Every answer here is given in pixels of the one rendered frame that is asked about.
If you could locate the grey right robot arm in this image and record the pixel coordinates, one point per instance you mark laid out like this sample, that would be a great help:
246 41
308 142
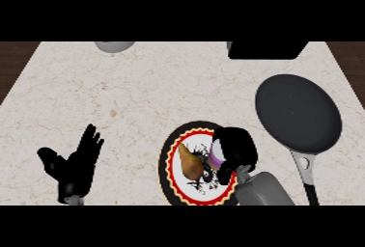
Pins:
263 190

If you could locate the black appliance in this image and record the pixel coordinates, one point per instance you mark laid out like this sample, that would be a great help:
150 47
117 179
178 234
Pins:
266 49

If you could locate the grey bowl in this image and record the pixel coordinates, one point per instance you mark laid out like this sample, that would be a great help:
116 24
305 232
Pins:
114 46

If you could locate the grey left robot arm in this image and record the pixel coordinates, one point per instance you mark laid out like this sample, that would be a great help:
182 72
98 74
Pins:
74 200

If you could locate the dark grey frying pan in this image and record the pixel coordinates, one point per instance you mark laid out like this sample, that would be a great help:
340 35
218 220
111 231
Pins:
297 114

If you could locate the rooster print plate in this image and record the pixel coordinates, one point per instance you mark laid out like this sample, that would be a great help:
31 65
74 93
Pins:
190 170

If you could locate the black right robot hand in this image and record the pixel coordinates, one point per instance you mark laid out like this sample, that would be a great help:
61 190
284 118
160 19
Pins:
237 146

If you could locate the purple can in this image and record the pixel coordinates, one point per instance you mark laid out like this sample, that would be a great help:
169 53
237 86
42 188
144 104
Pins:
216 155

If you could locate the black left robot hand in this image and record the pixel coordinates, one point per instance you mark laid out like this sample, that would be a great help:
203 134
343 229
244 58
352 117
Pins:
79 165

